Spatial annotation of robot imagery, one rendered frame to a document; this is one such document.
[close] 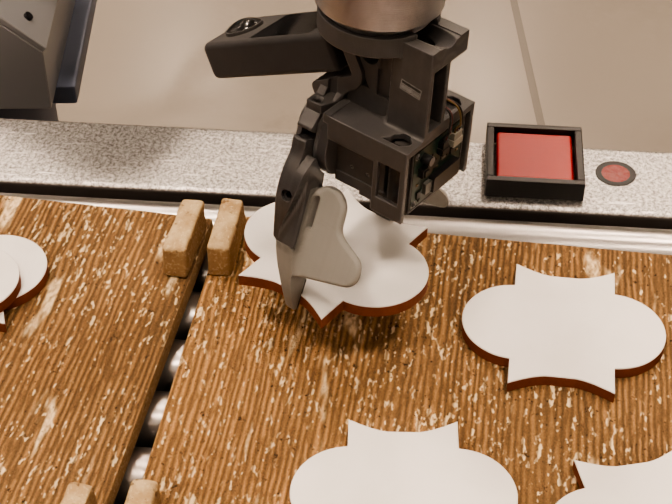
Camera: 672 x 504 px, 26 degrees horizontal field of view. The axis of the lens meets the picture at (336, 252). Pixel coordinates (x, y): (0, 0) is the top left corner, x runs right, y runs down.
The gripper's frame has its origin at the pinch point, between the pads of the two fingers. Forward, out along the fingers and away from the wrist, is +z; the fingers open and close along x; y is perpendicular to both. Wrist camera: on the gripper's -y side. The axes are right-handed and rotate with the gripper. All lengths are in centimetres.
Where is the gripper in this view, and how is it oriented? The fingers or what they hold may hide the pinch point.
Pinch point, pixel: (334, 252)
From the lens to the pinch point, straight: 97.2
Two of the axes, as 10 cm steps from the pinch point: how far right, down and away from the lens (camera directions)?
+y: 7.9, 4.3, -4.4
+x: 6.1, -5.0, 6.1
